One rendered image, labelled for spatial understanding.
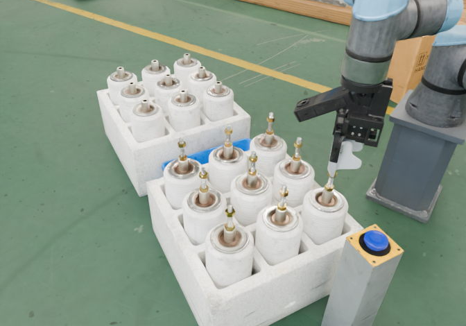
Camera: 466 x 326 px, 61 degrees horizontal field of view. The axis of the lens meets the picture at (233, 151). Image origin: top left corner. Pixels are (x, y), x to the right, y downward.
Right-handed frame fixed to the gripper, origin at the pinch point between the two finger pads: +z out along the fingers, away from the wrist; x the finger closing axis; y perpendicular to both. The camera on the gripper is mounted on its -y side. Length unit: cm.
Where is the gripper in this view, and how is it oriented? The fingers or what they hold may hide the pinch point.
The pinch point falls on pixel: (330, 164)
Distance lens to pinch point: 83.0
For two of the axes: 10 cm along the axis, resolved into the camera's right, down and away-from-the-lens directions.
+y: 9.6, 1.9, -2.2
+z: -0.2, 8.0, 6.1
